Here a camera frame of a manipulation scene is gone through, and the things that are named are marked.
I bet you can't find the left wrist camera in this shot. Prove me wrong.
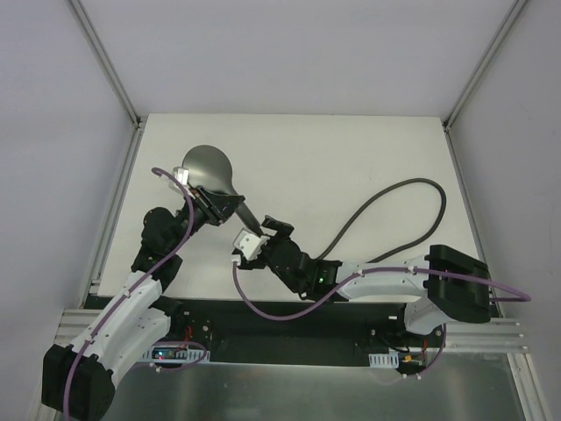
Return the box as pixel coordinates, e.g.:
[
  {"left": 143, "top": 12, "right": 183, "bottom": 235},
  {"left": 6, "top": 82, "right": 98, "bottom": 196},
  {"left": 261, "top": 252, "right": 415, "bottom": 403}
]
[{"left": 169, "top": 167, "right": 189, "bottom": 190}]

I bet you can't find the right white cable duct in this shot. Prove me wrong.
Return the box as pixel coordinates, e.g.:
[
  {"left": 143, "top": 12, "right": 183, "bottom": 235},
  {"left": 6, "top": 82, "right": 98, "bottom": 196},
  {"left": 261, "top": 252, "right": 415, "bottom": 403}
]
[{"left": 368, "top": 350, "right": 425, "bottom": 369}]

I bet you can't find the left aluminium frame post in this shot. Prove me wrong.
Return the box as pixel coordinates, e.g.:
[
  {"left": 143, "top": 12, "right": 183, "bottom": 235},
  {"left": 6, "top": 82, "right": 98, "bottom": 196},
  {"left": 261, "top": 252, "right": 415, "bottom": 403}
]
[{"left": 65, "top": 0, "right": 143, "bottom": 129}]

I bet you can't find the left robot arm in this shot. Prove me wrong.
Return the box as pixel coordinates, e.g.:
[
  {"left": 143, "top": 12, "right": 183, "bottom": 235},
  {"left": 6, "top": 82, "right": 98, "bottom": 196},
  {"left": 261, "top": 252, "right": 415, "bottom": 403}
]
[{"left": 41, "top": 188, "right": 245, "bottom": 420}]

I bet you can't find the dark grey flexible hose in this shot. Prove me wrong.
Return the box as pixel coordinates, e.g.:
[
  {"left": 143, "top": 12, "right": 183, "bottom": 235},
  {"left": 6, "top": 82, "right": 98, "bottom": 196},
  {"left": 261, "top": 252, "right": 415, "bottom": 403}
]
[{"left": 315, "top": 178, "right": 448, "bottom": 263}]

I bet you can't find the aluminium frame post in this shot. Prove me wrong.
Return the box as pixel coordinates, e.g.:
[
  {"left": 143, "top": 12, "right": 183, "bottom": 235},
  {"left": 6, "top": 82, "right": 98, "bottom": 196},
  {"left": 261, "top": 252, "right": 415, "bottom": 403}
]
[
  {"left": 65, "top": 0, "right": 143, "bottom": 129},
  {"left": 443, "top": 0, "right": 530, "bottom": 132}
]

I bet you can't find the right aluminium frame post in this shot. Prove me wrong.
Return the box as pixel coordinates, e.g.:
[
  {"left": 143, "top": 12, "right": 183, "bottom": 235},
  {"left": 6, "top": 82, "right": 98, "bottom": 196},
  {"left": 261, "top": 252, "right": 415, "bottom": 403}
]
[{"left": 443, "top": 0, "right": 530, "bottom": 132}]

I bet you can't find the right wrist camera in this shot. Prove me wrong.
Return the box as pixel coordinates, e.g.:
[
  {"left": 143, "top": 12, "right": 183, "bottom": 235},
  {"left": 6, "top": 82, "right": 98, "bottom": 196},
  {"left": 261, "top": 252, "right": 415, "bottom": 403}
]
[{"left": 231, "top": 228, "right": 268, "bottom": 267}]

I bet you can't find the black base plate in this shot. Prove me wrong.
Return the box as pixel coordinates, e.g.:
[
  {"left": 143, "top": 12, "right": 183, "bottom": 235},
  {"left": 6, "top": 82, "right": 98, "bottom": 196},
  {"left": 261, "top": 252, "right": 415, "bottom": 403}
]
[{"left": 153, "top": 297, "right": 444, "bottom": 367}]

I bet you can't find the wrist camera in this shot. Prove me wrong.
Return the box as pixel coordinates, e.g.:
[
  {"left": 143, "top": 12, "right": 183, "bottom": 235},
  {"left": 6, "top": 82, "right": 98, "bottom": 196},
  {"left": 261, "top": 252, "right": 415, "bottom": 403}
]
[
  {"left": 231, "top": 228, "right": 268, "bottom": 267},
  {"left": 169, "top": 167, "right": 189, "bottom": 190}
]

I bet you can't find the left white cable duct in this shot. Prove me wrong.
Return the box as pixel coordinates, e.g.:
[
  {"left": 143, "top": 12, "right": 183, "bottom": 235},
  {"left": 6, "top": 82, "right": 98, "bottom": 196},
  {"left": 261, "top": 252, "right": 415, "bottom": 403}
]
[{"left": 138, "top": 346, "right": 210, "bottom": 364}]

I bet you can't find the white cable duct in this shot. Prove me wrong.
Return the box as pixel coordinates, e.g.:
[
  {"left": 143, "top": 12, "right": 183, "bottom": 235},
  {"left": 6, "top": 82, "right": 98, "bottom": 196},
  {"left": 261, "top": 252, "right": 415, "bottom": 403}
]
[
  {"left": 138, "top": 346, "right": 210, "bottom": 364},
  {"left": 368, "top": 350, "right": 425, "bottom": 369}
]

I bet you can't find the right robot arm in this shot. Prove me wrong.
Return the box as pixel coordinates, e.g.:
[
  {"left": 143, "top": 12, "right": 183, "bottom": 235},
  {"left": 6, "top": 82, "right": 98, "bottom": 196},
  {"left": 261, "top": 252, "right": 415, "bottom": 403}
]
[{"left": 232, "top": 218, "right": 491, "bottom": 346}]

